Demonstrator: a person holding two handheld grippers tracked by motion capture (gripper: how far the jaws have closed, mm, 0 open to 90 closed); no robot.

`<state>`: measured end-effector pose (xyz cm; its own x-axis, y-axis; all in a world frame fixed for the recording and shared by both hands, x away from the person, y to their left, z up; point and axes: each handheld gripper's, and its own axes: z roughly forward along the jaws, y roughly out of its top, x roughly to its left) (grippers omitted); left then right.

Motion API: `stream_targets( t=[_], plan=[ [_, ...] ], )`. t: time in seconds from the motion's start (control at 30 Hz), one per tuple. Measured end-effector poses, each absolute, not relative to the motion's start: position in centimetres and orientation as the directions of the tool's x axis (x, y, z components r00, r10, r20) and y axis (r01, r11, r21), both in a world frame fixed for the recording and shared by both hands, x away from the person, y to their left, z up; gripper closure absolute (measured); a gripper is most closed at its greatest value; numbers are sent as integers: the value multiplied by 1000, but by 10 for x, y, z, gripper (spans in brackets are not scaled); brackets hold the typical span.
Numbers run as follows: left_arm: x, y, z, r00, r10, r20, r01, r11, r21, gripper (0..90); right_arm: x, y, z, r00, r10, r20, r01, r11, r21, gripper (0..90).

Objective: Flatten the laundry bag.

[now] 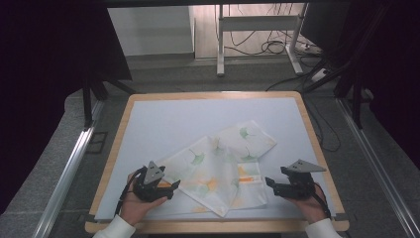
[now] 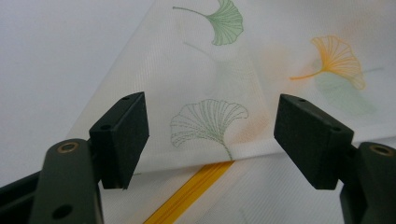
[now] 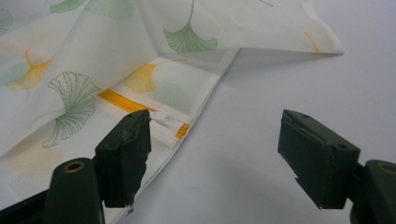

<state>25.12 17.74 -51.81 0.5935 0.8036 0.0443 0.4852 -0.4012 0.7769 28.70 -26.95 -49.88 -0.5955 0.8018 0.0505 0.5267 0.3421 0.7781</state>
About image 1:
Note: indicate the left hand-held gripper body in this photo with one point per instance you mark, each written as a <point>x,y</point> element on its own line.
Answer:
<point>150,190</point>

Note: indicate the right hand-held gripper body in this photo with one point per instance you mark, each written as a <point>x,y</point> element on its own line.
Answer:
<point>298,185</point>

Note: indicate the white leaf print cloth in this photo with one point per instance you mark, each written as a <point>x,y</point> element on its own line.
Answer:
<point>211,165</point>

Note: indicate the person's left hand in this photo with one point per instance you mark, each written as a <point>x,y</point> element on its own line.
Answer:
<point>138,206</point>

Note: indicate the person's right hand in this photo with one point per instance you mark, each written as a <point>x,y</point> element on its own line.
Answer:
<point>308,206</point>

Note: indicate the wooden table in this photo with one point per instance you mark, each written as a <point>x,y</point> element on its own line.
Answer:
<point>211,226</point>

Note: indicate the white table mat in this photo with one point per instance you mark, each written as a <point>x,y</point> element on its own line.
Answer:
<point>185,115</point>

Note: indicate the black metal stand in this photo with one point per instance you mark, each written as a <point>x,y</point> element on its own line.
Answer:
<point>356,99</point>
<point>87,99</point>

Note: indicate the white power adapter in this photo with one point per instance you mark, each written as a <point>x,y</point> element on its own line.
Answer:
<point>319,74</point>

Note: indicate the white power strip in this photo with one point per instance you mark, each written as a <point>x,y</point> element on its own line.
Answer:
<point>308,48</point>

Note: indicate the dark curtain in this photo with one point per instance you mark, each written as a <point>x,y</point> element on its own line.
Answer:
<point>396,66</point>
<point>39,82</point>

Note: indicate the white cabinet panel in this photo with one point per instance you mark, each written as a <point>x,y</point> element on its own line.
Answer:
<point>148,29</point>

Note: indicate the dark monitor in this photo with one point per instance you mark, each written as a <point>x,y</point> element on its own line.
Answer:
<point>325,23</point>

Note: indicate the aluminium rail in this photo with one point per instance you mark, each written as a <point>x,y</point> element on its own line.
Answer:
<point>376,158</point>
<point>66,175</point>

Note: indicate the white metal desk frame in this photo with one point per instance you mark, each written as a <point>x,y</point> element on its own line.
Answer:
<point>257,23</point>

